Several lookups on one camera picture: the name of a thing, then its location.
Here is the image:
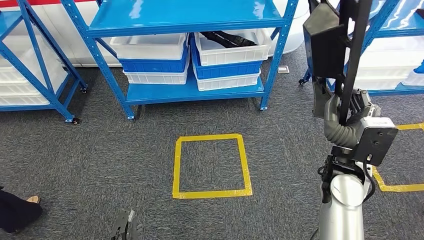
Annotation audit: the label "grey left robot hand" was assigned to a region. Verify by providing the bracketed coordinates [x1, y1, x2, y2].
[127, 215, 144, 240]

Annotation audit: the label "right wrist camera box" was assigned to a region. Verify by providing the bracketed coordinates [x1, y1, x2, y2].
[351, 115, 399, 167]

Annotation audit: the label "black plastic parts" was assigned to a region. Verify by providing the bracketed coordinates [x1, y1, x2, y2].
[200, 30, 259, 49]

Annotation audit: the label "black plastic frame part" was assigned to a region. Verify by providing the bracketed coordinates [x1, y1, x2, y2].
[302, 0, 374, 127]

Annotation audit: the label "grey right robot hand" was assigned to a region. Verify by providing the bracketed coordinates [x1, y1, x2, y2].
[323, 88, 382, 128]

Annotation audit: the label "person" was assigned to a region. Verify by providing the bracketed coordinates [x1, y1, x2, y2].
[0, 185, 43, 234]

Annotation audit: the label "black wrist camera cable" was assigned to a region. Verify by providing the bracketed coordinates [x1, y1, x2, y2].
[361, 158, 378, 204]

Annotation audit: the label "blue metal shelf rack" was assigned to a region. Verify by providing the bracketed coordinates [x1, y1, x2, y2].
[61, 0, 301, 121]
[0, 0, 90, 126]
[298, 0, 424, 98]

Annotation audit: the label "yellow floor tape square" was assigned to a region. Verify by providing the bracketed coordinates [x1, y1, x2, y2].
[372, 122, 424, 193]
[172, 133, 253, 200]

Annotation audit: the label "white car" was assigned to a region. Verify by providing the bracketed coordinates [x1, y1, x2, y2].
[0, 0, 307, 67]

